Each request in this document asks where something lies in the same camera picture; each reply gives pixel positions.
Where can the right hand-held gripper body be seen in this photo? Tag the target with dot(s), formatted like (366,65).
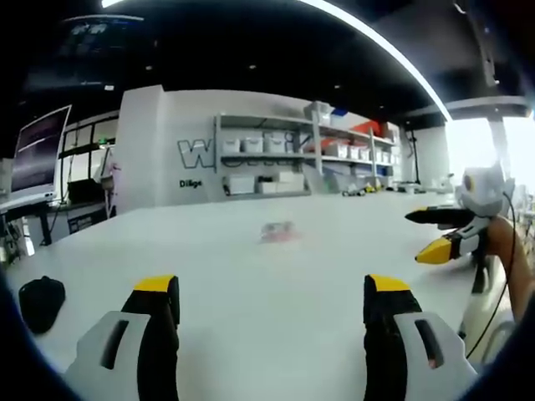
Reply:
(480,200)

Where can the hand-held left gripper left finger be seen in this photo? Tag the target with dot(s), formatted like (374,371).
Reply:
(125,334)

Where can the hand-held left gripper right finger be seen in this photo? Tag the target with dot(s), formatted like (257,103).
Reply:
(401,338)

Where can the person's right hand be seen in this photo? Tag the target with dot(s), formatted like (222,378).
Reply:
(501,240)

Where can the black tripod stand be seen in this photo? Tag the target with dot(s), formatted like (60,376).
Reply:
(414,158)

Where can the black cloth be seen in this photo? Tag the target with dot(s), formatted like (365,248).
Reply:
(42,304)

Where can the row of white storage bins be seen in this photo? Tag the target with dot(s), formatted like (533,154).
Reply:
(309,147)

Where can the grey metal shelving unit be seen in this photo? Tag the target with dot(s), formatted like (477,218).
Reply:
(305,154)

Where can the ceiling light strip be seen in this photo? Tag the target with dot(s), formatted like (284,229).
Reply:
(376,46)

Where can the computer monitor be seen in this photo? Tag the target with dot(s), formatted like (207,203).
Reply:
(37,154)

